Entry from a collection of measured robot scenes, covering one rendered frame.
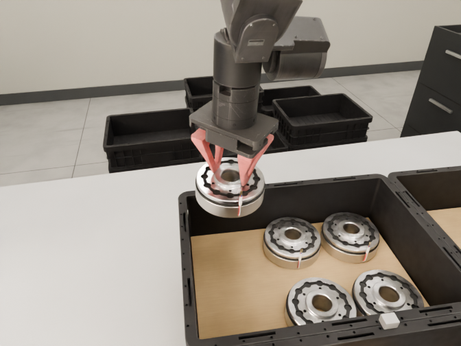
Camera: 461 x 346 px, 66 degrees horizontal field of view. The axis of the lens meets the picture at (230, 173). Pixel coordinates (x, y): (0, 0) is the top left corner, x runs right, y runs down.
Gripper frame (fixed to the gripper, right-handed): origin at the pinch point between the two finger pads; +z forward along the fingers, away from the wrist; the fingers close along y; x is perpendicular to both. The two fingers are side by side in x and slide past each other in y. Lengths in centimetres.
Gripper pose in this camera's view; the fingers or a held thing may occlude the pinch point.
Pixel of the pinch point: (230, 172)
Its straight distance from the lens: 52.0
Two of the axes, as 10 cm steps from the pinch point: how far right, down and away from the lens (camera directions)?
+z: -0.5, 7.7, 6.3
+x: -5.1, 5.2, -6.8
